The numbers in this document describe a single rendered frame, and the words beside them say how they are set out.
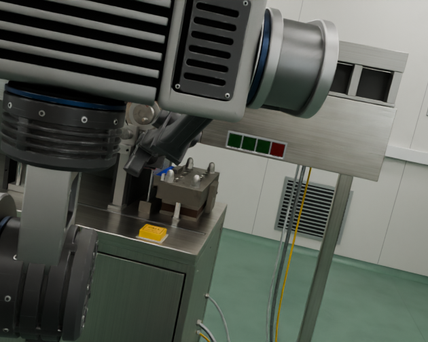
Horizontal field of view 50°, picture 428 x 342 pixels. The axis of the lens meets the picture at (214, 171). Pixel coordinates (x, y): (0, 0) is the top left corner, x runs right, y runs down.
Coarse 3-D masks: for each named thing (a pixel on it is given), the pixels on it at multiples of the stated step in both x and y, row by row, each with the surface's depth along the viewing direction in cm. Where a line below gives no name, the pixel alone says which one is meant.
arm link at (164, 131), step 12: (168, 120) 106; (180, 120) 94; (192, 120) 90; (204, 120) 89; (156, 132) 108; (168, 132) 99; (180, 132) 95; (192, 132) 94; (156, 144) 102; (168, 144) 99; (180, 144) 98; (168, 156) 103; (180, 156) 102
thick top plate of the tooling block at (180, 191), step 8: (184, 168) 194; (200, 168) 201; (176, 176) 176; (184, 176) 179; (192, 176) 182; (200, 176) 185; (208, 176) 188; (216, 176) 192; (160, 184) 164; (168, 184) 163; (176, 184) 165; (184, 184) 167; (200, 184) 172; (208, 184) 174; (160, 192) 164; (168, 192) 164; (176, 192) 163; (184, 192) 163; (192, 192) 162; (200, 192) 162; (208, 192) 177; (168, 200) 164; (176, 200) 164; (184, 200) 163; (192, 200) 163; (200, 200) 163
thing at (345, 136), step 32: (0, 96) 208; (224, 128) 194; (256, 128) 191; (288, 128) 189; (320, 128) 187; (352, 128) 185; (384, 128) 183; (288, 160) 191; (320, 160) 189; (352, 160) 187
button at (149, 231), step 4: (144, 228) 145; (148, 228) 146; (152, 228) 146; (156, 228) 147; (160, 228) 148; (140, 232) 143; (144, 232) 143; (148, 232) 143; (152, 232) 143; (156, 232) 144; (160, 232) 144; (164, 232) 147; (140, 236) 143; (144, 236) 143; (148, 236) 143; (152, 236) 143; (156, 236) 142; (160, 236) 142; (156, 240) 143; (160, 240) 143
